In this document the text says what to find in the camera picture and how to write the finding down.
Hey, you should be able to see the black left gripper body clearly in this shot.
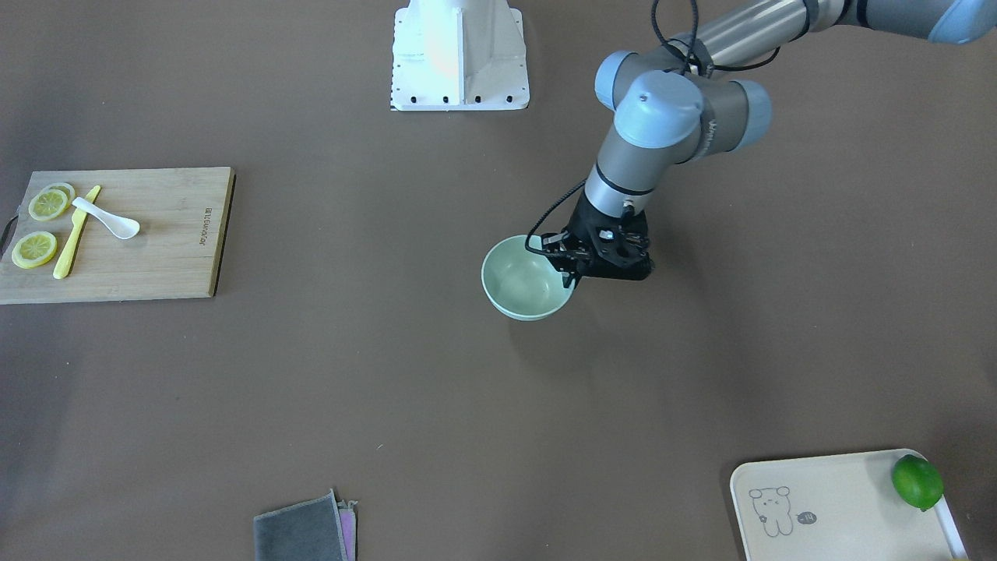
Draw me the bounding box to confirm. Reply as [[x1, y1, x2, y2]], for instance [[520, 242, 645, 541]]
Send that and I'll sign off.
[[541, 194, 654, 281]]

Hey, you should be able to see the green bowl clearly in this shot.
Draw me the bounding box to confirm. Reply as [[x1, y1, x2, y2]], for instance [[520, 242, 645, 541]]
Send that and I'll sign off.
[[481, 235, 574, 322]]

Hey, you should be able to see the white ceramic spoon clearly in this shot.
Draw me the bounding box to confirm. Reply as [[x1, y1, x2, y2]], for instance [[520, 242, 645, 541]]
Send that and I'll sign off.
[[72, 196, 140, 239]]

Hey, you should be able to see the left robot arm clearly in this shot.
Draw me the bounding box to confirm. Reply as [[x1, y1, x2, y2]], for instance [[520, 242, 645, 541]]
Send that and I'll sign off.
[[524, 1, 996, 290]]

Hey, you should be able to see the grey folded cloth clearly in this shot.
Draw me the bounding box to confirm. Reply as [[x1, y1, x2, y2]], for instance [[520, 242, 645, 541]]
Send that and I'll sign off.
[[253, 489, 358, 560]]

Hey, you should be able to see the beige tray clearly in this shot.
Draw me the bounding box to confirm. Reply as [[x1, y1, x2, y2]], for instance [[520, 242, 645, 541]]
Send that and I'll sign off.
[[730, 448, 968, 560]]

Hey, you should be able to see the bamboo cutting board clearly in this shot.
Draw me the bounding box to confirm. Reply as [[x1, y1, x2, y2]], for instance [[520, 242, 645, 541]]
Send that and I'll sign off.
[[0, 167, 237, 305]]

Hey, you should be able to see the lime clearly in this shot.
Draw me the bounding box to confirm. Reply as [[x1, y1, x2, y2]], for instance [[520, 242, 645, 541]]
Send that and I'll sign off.
[[891, 454, 945, 512]]

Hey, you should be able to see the yellow plastic knife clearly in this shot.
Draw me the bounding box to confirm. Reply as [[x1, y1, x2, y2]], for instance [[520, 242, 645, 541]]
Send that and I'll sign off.
[[52, 206, 89, 280]]

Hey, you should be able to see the lemon slice behind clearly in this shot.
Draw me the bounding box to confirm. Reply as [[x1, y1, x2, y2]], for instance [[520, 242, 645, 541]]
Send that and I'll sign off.
[[28, 182, 77, 221]]

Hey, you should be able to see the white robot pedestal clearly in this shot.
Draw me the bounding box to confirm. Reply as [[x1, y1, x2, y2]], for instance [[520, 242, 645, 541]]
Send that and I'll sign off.
[[389, 1, 530, 111]]

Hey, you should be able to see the lemon slice near handle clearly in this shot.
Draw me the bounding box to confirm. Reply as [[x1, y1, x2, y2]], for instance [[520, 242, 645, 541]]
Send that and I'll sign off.
[[11, 231, 59, 270]]

